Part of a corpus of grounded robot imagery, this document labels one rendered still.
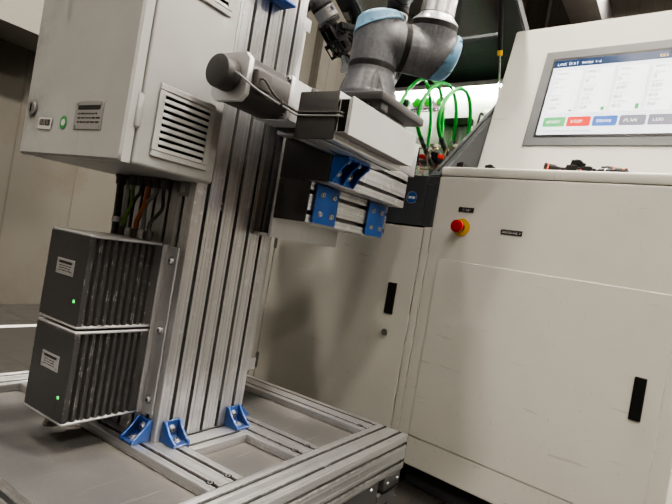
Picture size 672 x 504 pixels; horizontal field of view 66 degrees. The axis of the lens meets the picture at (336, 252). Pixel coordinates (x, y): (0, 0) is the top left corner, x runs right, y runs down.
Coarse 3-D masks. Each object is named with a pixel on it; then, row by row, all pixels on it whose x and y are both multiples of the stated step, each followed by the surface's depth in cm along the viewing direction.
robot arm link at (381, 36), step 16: (368, 16) 124; (384, 16) 124; (400, 16) 126; (368, 32) 124; (384, 32) 124; (400, 32) 125; (352, 48) 128; (368, 48) 124; (384, 48) 124; (400, 48) 125; (400, 64) 128
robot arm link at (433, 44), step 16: (432, 0) 126; (448, 0) 126; (416, 16) 128; (432, 16) 125; (448, 16) 126; (416, 32) 126; (432, 32) 126; (448, 32) 126; (416, 48) 126; (432, 48) 126; (448, 48) 127; (416, 64) 128; (432, 64) 128; (448, 64) 128; (432, 80) 134
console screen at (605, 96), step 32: (544, 64) 175; (576, 64) 168; (608, 64) 162; (640, 64) 156; (544, 96) 171; (576, 96) 164; (608, 96) 158; (640, 96) 153; (544, 128) 167; (576, 128) 161; (608, 128) 155; (640, 128) 150
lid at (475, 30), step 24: (336, 0) 217; (360, 0) 213; (384, 0) 208; (480, 0) 188; (504, 0) 182; (480, 24) 196; (504, 24) 189; (480, 48) 203; (504, 48) 198; (456, 72) 218; (480, 72) 212; (504, 72) 207
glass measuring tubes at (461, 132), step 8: (448, 120) 217; (464, 120) 212; (472, 120) 213; (448, 128) 217; (464, 128) 213; (472, 128) 214; (448, 136) 217; (456, 136) 215; (464, 136) 212; (448, 144) 217
